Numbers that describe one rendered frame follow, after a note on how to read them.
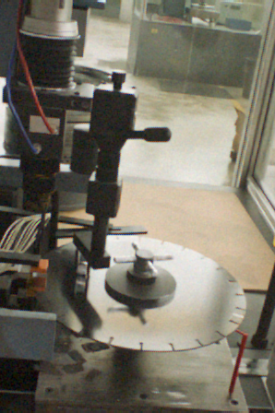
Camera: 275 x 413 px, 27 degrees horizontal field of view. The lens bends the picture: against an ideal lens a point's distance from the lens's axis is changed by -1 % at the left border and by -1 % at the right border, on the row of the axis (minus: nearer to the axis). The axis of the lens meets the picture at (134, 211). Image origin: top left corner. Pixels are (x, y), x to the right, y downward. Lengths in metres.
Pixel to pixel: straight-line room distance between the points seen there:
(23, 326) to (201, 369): 0.32
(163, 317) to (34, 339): 0.20
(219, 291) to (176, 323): 0.12
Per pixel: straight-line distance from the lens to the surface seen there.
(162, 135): 0.72
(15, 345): 0.75
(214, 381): 0.90
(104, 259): 0.83
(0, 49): 0.91
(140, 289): 0.87
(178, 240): 1.51
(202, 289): 0.92
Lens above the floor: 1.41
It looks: 24 degrees down
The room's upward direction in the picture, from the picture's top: 8 degrees clockwise
